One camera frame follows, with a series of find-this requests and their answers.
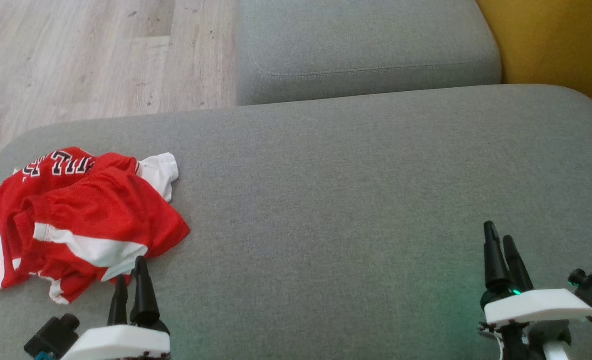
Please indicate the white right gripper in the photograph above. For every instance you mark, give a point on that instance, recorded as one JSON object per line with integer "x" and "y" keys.
{"x": 536, "y": 306}

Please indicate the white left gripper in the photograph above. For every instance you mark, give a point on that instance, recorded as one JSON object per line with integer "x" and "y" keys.
{"x": 121, "y": 345}

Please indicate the red shorts white waistband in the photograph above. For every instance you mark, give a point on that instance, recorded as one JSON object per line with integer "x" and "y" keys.
{"x": 106, "y": 210}

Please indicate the red basketball jersey white sleeves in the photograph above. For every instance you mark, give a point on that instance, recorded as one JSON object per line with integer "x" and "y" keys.
{"x": 63, "y": 165}

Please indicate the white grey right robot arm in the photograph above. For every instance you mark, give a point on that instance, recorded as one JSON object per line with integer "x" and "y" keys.
{"x": 556, "y": 352}

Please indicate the large grey sofa seat cushion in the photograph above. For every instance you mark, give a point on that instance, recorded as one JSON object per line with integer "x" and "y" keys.
{"x": 336, "y": 200}

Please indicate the small grey sofa cushion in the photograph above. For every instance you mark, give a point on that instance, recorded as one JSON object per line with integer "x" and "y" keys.
{"x": 356, "y": 45}

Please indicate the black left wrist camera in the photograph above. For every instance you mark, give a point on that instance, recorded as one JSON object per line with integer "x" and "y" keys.
{"x": 53, "y": 335}

